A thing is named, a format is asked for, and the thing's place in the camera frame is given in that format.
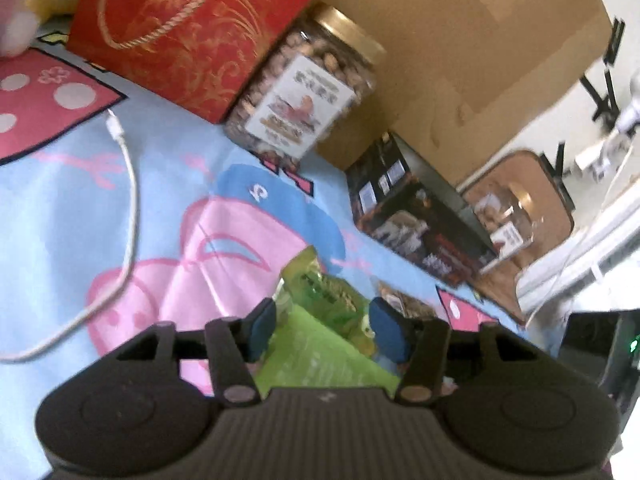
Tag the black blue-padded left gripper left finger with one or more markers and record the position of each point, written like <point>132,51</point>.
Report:
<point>227,345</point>

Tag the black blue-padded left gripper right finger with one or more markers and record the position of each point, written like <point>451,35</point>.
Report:
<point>434,358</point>

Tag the green snack packet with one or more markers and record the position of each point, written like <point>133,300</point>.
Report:
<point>323,337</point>

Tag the brown snack packet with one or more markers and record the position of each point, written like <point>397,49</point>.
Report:
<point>406,305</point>

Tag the black sheep-print storage box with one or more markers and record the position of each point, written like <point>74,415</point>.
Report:
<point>402,202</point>

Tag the Peppa Pig blue bedsheet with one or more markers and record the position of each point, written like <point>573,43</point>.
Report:
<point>89,161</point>

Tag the brown seat cushion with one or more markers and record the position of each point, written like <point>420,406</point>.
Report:
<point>497,282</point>

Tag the nut jar with gold lid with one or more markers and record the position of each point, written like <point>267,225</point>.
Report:
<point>321,69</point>

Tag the wood-pattern board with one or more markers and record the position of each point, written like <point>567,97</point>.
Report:
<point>461,78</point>

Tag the red gift bag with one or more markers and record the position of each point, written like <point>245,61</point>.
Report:
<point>197,54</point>

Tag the pink plush toy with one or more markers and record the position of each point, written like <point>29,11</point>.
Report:
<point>18,27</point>

